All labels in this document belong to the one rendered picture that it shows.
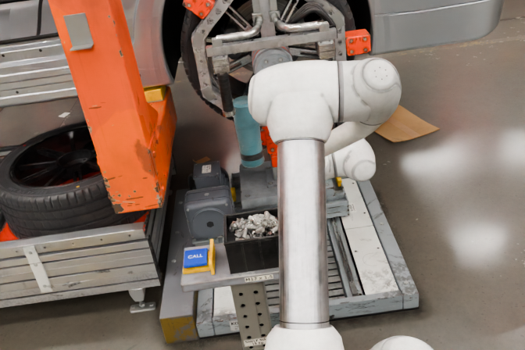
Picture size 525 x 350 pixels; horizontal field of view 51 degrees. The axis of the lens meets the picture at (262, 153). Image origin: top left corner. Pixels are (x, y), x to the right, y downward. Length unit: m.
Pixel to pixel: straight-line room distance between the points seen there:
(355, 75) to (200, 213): 1.08
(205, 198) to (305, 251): 1.01
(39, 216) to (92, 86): 0.70
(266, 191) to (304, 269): 1.29
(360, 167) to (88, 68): 0.84
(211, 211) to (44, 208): 0.61
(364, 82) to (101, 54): 0.81
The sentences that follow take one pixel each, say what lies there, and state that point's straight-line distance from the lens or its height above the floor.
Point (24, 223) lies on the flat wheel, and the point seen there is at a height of 0.39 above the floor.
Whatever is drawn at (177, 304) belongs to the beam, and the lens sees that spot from 2.07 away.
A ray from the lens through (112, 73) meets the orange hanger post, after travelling 1.66.
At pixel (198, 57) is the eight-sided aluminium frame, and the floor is 0.89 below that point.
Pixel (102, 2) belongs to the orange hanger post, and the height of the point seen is 1.20.
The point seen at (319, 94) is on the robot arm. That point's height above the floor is 1.07.
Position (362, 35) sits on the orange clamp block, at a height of 0.88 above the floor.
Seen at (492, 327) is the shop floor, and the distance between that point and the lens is 2.12.
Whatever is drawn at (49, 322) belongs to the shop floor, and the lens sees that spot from 2.41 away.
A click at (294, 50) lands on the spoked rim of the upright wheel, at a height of 0.83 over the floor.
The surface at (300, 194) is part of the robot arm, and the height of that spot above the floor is 0.90.
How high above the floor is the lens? 1.53
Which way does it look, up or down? 29 degrees down
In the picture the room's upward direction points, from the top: 8 degrees counter-clockwise
